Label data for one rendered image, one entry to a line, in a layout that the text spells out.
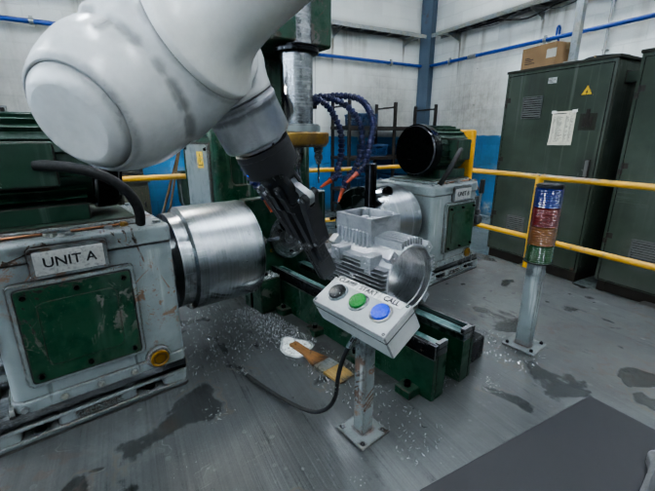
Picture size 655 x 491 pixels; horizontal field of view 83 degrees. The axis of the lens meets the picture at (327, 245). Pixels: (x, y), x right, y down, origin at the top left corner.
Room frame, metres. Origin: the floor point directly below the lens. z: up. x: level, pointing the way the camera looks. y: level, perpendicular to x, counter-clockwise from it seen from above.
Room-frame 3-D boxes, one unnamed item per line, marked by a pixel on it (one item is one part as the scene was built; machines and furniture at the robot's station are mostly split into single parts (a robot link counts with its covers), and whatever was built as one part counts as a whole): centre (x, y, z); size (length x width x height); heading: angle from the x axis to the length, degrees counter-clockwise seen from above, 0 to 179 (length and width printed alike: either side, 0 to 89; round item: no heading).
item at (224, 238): (0.86, 0.34, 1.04); 0.37 x 0.25 x 0.25; 129
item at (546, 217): (0.85, -0.51, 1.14); 0.06 x 0.06 x 0.04
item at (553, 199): (0.85, -0.51, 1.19); 0.06 x 0.06 x 0.04
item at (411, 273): (0.86, -0.12, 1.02); 0.20 x 0.19 x 0.19; 39
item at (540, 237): (0.85, -0.51, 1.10); 0.06 x 0.06 x 0.04
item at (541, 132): (3.79, -2.28, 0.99); 1.02 x 0.49 x 1.98; 29
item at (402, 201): (1.29, -0.20, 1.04); 0.41 x 0.25 x 0.25; 129
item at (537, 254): (0.85, -0.51, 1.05); 0.06 x 0.06 x 0.04
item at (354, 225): (0.89, -0.10, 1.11); 0.12 x 0.11 x 0.07; 39
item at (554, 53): (4.04, -2.19, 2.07); 0.40 x 0.30 x 0.21; 21
